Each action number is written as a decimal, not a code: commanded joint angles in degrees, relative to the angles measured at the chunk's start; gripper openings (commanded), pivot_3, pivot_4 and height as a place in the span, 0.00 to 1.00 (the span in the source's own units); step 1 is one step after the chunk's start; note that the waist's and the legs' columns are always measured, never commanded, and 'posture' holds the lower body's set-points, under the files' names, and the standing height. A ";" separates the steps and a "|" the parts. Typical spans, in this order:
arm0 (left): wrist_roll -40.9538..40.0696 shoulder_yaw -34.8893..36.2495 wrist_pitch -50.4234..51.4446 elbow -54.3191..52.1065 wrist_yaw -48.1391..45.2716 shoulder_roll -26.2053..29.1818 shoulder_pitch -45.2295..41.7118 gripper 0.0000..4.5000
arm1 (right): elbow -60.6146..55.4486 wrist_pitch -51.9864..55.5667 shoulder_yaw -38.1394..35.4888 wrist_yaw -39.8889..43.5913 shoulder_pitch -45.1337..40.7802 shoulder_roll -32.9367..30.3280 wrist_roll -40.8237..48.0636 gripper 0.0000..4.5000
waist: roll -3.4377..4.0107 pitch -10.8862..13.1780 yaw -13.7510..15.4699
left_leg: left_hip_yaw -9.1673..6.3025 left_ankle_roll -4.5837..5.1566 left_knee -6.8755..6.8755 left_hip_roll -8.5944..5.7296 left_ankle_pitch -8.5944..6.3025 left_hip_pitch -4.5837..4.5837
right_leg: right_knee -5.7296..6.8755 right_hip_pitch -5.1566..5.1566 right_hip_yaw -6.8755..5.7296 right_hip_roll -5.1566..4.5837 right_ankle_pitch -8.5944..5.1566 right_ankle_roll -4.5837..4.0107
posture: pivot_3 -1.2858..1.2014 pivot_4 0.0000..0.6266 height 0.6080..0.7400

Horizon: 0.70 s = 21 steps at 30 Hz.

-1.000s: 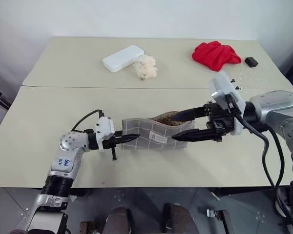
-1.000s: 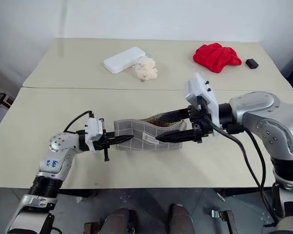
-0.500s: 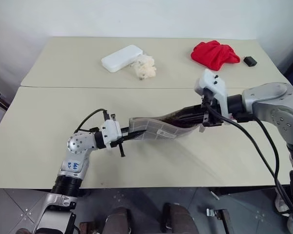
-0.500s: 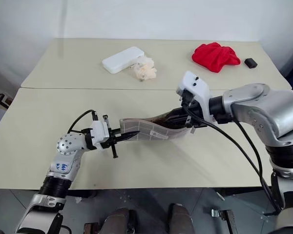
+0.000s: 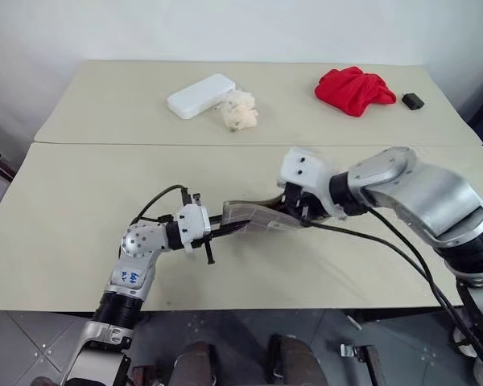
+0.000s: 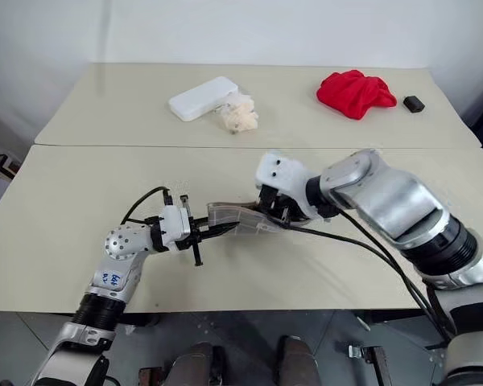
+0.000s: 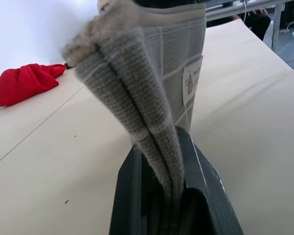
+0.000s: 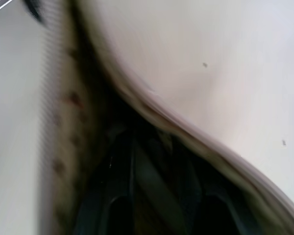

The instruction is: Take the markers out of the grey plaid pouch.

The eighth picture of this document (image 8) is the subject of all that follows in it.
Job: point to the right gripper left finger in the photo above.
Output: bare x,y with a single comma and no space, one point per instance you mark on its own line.
117,171

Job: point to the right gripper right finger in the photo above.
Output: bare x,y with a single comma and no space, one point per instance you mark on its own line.
166,181

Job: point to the grey object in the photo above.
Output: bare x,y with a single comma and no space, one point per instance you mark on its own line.
71,102

